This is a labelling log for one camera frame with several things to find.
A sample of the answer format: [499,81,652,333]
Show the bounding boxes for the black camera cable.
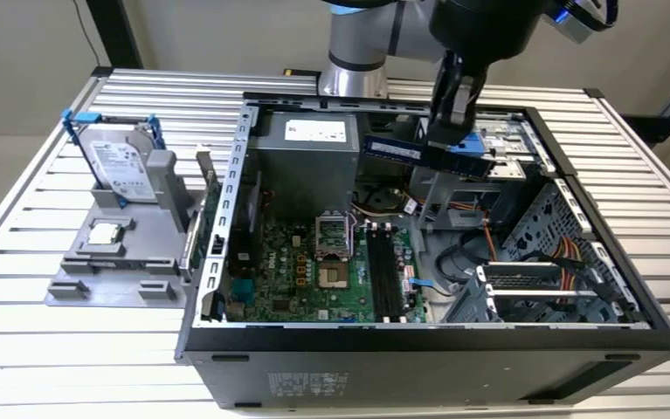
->
[587,0,624,34]

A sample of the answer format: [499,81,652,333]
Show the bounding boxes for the black RAM slot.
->
[380,221,409,324]
[364,221,391,324]

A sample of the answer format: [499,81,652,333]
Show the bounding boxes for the black case fan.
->
[233,172,265,263]

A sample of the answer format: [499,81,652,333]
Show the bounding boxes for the green motherboard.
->
[224,216,432,325]

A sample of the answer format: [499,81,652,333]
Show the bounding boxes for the blue drive latch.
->
[448,130,484,155]

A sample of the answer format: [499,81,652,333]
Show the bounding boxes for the grey power supply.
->
[248,111,363,223]

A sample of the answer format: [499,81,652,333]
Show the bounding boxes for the metal socket cover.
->
[313,209,353,261]

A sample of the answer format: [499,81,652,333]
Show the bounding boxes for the hard disk in blue carrier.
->
[60,112,165,210]

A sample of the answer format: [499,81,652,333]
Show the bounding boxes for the CPU socket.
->
[316,260,352,291]

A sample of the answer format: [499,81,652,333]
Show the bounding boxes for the silver optical drive cage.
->
[408,111,552,230]

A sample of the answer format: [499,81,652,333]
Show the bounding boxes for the silver CPU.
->
[86,223,121,249]

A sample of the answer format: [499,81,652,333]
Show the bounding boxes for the green graphics card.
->
[178,149,224,283]

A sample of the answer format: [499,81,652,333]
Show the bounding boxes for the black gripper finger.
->
[427,52,491,148]

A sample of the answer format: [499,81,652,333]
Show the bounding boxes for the wire locking lever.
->
[345,216,369,260]

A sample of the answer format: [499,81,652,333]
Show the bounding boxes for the black metal stand post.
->
[86,0,144,71]

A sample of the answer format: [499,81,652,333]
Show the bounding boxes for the black data cable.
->
[431,235,491,292]

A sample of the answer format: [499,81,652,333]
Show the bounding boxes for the grey parts rack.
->
[41,150,207,312]

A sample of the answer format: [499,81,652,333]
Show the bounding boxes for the black PC case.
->
[173,89,670,411]

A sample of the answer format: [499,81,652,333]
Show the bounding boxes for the orange yellow drive wires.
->
[401,186,487,219]

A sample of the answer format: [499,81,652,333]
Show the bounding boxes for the silver disk bay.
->
[443,257,654,326]

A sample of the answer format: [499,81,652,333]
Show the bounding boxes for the orange yellow power wires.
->
[546,237,587,302]

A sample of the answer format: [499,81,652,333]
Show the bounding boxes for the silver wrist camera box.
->
[543,0,607,45]

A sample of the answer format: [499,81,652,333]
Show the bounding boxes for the single orange wire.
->
[482,216,500,264]

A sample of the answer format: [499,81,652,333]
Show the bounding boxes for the blue RAM stick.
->
[361,134,498,176]

